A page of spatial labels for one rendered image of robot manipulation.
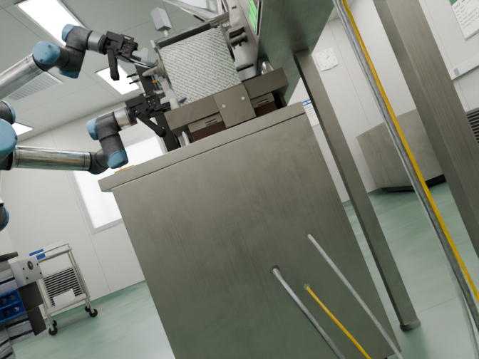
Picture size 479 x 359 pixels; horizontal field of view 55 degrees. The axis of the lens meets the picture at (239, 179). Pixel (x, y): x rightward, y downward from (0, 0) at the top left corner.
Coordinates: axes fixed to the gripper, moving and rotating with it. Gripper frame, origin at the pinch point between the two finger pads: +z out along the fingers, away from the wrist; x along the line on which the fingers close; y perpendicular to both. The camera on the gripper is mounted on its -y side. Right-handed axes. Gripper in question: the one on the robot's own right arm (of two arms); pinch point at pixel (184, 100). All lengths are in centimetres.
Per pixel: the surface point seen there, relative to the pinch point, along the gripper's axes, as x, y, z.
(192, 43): 0.2, 18.3, 10.4
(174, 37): 30.4, 34.5, 4.9
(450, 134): -77, -43, 48
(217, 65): -0.3, 7.4, 15.8
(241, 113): -22.0, -15.6, 16.2
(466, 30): 268, 31, 262
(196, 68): -0.2, 9.2, 8.3
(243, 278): -26, -62, -2
